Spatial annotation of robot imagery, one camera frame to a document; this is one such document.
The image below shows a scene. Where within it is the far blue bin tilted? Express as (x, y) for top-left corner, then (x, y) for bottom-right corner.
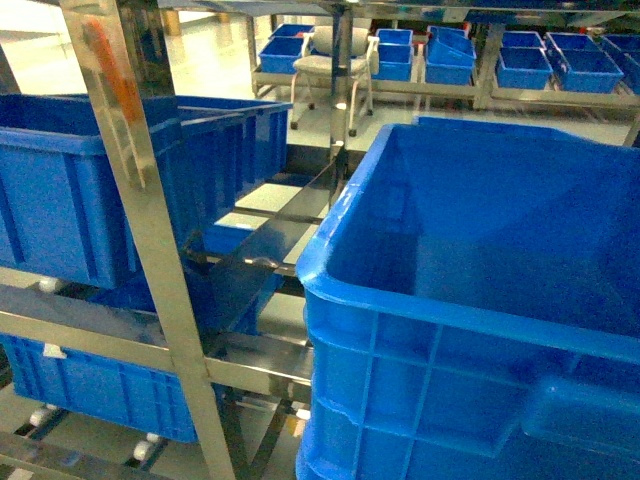
(425, 28), (476, 86)

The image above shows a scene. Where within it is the stainless steel shelf frame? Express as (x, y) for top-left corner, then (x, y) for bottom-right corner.
(1, 1), (350, 479)

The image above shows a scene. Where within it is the far blue bin left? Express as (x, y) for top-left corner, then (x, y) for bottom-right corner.
(259, 24), (314, 75)

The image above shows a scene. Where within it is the grey office chair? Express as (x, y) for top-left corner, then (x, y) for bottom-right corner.
(290, 25), (380, 137)

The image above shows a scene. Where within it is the large blue shelf crate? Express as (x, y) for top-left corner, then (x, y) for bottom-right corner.
(295, 117), (639, 479)

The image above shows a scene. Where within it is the blue crate lower shelf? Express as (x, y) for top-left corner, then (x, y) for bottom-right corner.
(1, 335), (198, 443)

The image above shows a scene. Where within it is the far blue bin rightmost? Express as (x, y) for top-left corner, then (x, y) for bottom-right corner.
(543, 32), (624, 94)

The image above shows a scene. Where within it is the blue crate shelf left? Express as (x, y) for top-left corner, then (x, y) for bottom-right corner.
(1, 94), (290, 289)

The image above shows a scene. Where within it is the blue crate shelf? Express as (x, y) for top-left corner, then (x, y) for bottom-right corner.
(1, 94), (290, 289)
(1, 335), (198, 443)

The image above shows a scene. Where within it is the far blue bin right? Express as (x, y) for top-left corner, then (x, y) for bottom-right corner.
(496, 31), (553, 90)

